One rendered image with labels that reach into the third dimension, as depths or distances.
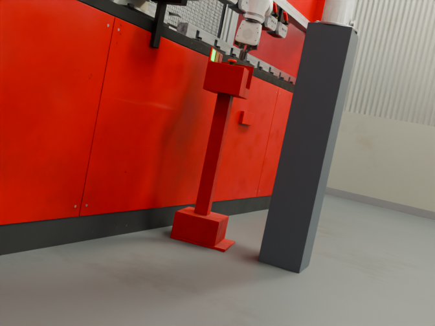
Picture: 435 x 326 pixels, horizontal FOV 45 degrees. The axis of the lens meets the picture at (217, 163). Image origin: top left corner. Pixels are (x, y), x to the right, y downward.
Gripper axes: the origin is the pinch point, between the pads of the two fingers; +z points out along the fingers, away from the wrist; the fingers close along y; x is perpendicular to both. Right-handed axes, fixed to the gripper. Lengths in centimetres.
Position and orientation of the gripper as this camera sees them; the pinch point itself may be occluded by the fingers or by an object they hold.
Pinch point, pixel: (243, 55)
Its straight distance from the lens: 238.1
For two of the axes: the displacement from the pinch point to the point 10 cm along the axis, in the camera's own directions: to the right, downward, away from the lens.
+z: -2.8, 9.6, 1.0
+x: 2.4, -0.3, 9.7
